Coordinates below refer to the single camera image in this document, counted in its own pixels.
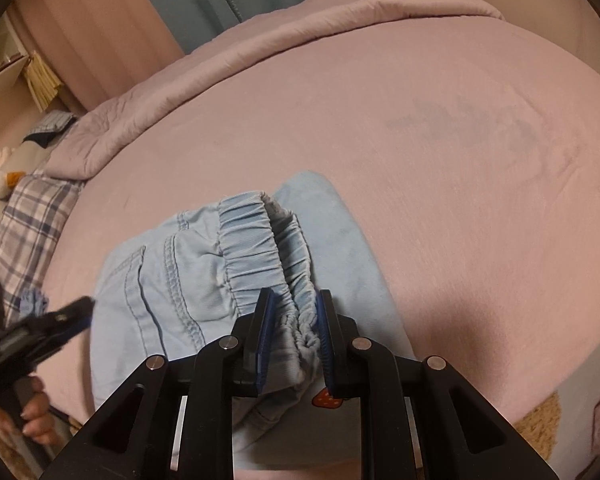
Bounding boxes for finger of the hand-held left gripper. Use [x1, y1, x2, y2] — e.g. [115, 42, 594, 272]
[44, 296, 97, 348]

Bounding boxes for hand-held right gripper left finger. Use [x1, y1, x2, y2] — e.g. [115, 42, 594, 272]
[39, 287, 276, 480]

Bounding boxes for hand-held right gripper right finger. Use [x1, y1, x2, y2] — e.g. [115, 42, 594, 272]
[315, 289, 561, 480]

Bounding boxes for light blue denim pants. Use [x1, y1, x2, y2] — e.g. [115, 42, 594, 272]
[90, 170, 416, 466]

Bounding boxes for person's left hand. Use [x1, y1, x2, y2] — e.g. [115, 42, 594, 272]
[20, 376, 61, 446]

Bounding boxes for plaid pillow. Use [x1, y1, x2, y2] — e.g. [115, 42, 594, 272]
[0, 172, 83, 321]

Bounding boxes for bed with pink sheet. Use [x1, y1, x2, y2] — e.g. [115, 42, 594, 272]
[40, 15, 600, 476]

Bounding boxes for blue plaid cloth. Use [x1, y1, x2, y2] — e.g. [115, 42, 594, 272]
[22, 110, 79, 144]

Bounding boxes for tan fuzzy rug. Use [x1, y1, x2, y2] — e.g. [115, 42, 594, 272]
[515, 392, 563, 443]

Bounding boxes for pink quilted comforter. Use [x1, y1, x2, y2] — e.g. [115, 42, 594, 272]
[45, 0, 506, 181]

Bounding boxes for pink curtain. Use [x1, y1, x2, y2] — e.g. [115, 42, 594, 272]
[10, 0, 186, 113]

